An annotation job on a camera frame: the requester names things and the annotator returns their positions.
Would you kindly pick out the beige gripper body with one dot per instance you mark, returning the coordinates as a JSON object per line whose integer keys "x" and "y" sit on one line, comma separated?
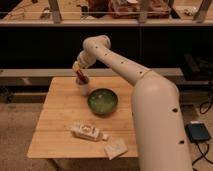
{"x": 84, "y": 61}

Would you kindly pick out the red chili pepper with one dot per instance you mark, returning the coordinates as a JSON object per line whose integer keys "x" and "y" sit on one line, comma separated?
{"x": 82, "y": 77}

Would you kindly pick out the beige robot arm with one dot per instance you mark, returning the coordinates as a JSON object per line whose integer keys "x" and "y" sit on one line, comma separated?
{"x": 159, "y": 128}

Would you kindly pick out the white ceramic cup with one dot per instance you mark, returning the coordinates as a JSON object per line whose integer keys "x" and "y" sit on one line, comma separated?
{"x": 83, "y": 87}

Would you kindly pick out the green ceramic bowl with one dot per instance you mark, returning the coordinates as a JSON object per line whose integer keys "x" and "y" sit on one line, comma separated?
{"x": 102, "y": 101}

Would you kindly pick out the wooden table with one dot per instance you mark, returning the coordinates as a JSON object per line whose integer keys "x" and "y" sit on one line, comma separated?
{"x": 65, "y": 105}

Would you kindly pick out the clear plastic bottle lying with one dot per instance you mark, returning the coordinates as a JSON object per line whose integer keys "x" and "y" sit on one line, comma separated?
{"x": 88, "y": 132}

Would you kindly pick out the background workbench shelf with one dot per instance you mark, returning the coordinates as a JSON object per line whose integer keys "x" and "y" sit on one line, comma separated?
{"x": 106, "y": 12}

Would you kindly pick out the beige sponge block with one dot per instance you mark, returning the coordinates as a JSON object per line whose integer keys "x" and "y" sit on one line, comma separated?
{"x": 115, "y": 149}

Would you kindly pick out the black foot pedal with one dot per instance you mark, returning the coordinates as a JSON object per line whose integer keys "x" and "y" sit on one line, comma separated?
{"x": 197, "y": 132}

